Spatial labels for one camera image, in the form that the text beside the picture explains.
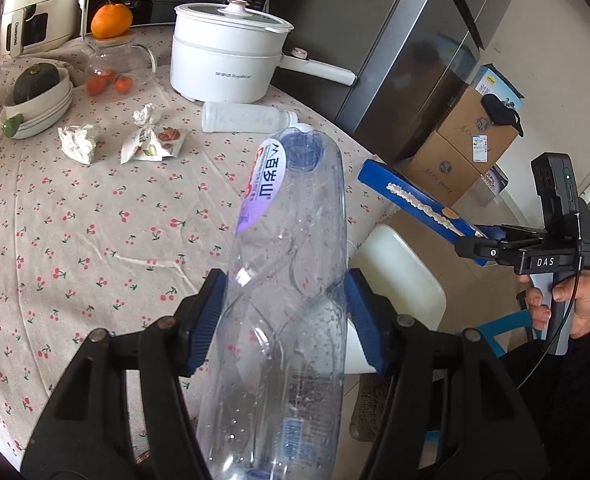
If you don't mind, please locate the green pumpkin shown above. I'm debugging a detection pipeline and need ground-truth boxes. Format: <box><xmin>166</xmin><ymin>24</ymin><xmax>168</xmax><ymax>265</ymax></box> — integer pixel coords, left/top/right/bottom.
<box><xmin>14</xmin><ymin>62</ymin><xmax>61</xmax><ymax>106</ymax></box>

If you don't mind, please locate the small crumpled paper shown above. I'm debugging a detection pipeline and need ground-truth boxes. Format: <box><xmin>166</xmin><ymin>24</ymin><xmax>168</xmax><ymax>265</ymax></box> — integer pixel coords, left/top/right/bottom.
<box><xmin>132</xmin><ymin>103</ymin><xmax>162</xmax><ymax>127</ymax></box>

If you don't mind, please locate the white bowl with green handle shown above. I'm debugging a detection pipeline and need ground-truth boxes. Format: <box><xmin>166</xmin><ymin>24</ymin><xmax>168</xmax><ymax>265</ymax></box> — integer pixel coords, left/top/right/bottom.
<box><xmin>0</xmin><ymin>66</ymin><xmax>74</xmax><ymax>140</ymax></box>

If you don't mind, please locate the person's right hand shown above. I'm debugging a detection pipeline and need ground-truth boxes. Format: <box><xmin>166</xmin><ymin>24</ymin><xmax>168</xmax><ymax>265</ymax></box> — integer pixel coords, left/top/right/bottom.
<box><xmin>517</xmin><ymin>273</ymin><xmax>590</xmax><ymax>342</ymax></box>

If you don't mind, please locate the white chair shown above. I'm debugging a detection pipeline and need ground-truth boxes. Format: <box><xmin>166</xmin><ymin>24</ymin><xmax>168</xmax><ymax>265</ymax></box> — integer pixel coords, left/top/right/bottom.
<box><xmin>345</xmin><ymin>224</ymin><xmax>446</xmax><ymax>376</ymax></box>

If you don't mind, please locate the frosted white plastic bottle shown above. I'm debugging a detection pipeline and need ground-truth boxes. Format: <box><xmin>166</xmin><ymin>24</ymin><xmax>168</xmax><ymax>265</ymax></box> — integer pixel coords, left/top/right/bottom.
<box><xmin>201</xmin><ymin>101</ymin><xmax>299</xmax><ymax>134</ymax></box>

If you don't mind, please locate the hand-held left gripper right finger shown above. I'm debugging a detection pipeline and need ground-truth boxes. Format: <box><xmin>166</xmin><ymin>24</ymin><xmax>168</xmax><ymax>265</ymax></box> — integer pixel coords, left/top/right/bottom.
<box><xmin>344</xmin><ymin>268</ymin><xmax>530</xmax><ymax>480</ymax></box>

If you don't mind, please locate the brown floor mat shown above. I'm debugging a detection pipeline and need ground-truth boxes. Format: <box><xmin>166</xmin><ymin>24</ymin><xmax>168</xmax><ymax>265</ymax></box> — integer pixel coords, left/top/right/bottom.
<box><xmin>350</xmin><ymin>372</ymin><xmax>402</xmax><ymax>443</ymax></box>

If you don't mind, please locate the black cable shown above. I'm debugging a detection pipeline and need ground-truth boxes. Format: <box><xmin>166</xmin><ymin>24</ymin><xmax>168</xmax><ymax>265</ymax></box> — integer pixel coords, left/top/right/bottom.
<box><xmin>515</xmin><ymin>195</ymin><xmax>590</xmax><ymax>391</ymax></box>

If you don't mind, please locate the cherry print tablecloth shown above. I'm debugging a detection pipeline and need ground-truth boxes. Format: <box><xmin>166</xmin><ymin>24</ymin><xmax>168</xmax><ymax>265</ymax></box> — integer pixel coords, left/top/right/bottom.
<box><xmin>0</xmin><ymin>20</ymin><xmax>401</xmax><ymax>471</ymax></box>

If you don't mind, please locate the blue and white box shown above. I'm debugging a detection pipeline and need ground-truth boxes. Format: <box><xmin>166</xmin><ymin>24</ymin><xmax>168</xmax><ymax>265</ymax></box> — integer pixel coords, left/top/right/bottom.
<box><xmin>475</xmin><ymin>64</ymin><xmax>526</xmax><ymax>102</ymax></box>

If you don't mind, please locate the glass teapot with wooden lid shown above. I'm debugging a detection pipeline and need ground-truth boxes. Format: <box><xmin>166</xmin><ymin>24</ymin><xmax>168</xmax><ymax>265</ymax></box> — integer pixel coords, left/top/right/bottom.
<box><xmin>85</xmin><ymin>30</ymin><xmax>157</xmax><ymax>96</ymax></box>

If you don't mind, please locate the white pot lid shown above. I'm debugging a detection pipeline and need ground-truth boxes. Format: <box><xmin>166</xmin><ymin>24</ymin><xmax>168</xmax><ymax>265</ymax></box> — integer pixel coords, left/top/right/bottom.
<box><xmin>175</xmin><ymin>0</ymin><xmax>294</xmax><ymax>37</ymax></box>

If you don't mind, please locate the large orange with stem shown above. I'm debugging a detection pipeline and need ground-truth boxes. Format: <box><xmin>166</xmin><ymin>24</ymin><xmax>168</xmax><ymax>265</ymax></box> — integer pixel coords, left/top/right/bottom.
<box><xmin>91</xmin><ymin>0</ymin><xmax>134</xmax><ymax>40</ymax></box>

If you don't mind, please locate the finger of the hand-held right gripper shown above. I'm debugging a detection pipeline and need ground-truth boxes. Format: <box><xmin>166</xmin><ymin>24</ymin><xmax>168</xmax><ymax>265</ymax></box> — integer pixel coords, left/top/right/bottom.
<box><xmin>475</xmin><ymin>224</ymin><xmax>546</xmax><ymax>247</ymax></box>
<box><xmin>454</xmin><ymin>236</ymin><xmax>519</xmax><ymax>272</ymax></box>

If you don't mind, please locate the blue carton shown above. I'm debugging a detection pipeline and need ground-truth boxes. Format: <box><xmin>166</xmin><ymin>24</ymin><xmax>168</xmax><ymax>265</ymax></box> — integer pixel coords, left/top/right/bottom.
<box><xmin>357</xmin><ymin>159</ymin><xmax>498</xmax><ymax>267</ymax></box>

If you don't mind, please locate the black bag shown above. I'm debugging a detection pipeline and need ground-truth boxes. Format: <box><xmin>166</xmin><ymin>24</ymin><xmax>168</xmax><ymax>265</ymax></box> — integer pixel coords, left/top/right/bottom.
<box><xmin>481</xmin><ymin>93</ymin><xmax>524</xmax><ymax>137</ymax></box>

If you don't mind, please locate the blue stool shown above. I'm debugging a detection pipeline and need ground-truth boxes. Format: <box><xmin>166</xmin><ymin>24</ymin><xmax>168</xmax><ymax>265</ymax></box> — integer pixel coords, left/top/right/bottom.
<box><xmin>475</xmin><ymin>310</ymin><xmax>542</xmax><ymax>359</ymax></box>

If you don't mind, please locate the grey refrigerator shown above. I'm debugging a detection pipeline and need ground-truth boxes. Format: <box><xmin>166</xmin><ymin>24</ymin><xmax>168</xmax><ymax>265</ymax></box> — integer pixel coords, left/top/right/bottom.
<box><xmin>270</xmin><ymin>0</ymin><xmax>526</xmax><ymax>136</ymax></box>

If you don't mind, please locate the crumpled white tissue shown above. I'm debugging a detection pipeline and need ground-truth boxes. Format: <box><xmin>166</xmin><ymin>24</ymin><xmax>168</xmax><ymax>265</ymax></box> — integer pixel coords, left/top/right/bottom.
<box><xmin>58</xmin><ymin>124</ymin><xmax>102</xmax><ymax>164</ymax></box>

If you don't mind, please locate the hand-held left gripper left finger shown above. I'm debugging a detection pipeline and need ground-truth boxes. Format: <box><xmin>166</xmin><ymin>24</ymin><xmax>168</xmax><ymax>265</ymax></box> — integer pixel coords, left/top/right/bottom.
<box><xmin>20</xmin><ymin>268</ymin><xmax>231</xmax><ymax>480</ymax></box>

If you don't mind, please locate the small printed box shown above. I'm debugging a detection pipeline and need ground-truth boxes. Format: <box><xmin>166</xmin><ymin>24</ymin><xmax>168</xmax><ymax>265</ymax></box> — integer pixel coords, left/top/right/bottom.
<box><xmin>479</xmin><ymin>164</ymin><xmax>508</xmax><ymax>197</ymax></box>

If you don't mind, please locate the white electric cooking pot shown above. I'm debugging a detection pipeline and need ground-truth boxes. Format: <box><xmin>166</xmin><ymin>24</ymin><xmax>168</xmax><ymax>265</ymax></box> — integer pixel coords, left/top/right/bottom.
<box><xmin>170</xmin><ymin>0</ymin><xmax>357</xmax><ymax>103</ymax></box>

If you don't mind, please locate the person's right forearm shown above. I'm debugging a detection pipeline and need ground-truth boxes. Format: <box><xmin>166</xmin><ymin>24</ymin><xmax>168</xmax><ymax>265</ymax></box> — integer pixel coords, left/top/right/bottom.
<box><xmin>500</xmin><ymin>310</ymin><xmax>590</xmax><ymax>480</ymax></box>

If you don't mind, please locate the clear plastic bottle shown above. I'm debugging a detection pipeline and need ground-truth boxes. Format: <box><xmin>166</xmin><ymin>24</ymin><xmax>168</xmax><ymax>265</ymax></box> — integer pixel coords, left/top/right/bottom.
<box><xmin>196</xmin><ymin>122</ymin><xmax>350</xmax><ymax>480</ymax></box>

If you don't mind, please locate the nut print snack wrapper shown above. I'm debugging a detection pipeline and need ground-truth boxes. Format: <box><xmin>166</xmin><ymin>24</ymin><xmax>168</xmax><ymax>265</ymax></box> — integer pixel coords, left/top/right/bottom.
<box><xmin>120</xmin><ymin>126</ymin><xmax>184</xmax><ymax>164</ymax></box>

